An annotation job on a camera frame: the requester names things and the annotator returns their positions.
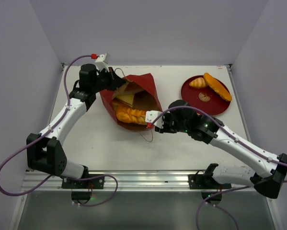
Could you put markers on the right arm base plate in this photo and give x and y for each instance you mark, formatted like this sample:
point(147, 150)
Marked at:
point(203, 179)

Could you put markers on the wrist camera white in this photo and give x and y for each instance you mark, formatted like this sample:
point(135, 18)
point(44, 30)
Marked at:
point(154, 119)
point(102, 62)

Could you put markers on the fake croissant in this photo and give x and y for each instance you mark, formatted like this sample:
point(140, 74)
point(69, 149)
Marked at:
point(198, 83)

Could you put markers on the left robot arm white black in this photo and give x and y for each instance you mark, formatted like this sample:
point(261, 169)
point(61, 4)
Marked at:
point(45, 152)

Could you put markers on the red paper bag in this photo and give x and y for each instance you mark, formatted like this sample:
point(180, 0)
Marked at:
point(146, 98)

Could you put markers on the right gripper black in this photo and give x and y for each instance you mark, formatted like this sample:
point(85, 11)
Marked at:
point(164, 122)

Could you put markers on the long orange bread loaf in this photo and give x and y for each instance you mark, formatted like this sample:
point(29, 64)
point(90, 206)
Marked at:
point(217, 87)

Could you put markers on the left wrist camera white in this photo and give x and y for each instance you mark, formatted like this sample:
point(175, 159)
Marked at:
point(102, 62)

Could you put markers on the aluminium rail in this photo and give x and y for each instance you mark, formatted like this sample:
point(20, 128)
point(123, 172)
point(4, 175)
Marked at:
point(158, 181)

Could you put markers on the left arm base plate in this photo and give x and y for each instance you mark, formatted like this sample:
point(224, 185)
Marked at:
point(83, 180)

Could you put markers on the red round tray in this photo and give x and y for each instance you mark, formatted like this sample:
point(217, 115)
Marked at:
point(205, 99)

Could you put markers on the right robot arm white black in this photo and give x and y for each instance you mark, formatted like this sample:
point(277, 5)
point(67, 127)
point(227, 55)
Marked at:
point(264, 171)

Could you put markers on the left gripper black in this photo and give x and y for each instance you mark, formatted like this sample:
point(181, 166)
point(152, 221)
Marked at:
point(115, 82)

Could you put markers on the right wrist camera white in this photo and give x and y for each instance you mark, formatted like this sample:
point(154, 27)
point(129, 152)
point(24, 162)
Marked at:
point(154, 119)

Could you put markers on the braided fake bread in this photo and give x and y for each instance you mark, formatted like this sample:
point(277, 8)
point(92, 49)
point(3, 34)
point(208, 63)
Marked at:
point(129, 115)

